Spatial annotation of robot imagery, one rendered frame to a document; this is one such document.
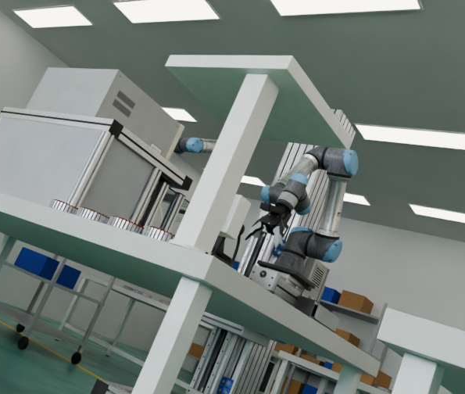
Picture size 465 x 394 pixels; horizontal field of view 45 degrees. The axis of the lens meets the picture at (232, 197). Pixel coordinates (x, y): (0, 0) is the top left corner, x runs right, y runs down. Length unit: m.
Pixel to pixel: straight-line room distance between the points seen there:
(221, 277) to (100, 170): 0.83
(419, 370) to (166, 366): 0.47
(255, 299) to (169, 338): 0.21
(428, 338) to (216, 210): 0.51
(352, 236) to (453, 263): 1.65
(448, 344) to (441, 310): 7.81
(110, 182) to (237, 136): 0.76
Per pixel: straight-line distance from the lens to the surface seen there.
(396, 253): 9.12
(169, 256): 1.15
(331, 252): 2.66
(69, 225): 1.40
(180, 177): 2.08
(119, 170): 1.90
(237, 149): 1.20
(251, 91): 1.26
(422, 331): 0.88
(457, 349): 0.87
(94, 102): 2.02
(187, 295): 1.13
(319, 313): 2.73
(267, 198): 2.43
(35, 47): 8.20
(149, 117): 2.13
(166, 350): 1.13
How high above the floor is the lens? 0.60
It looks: 14 degrees up
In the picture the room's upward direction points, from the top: 23 degrees clockwise
